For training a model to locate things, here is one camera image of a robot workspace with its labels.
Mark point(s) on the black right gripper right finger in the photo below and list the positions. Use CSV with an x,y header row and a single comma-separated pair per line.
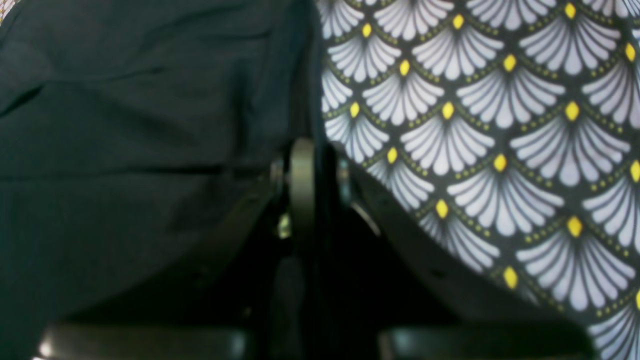
x,y
394,293

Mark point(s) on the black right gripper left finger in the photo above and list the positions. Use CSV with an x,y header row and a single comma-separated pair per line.
x,y
237,295

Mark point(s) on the dark navy T-shirt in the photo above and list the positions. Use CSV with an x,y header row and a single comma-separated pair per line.
x,y
128,129

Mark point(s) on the fan patterned tablecloth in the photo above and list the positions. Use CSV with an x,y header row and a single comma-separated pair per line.
x,y
509,129

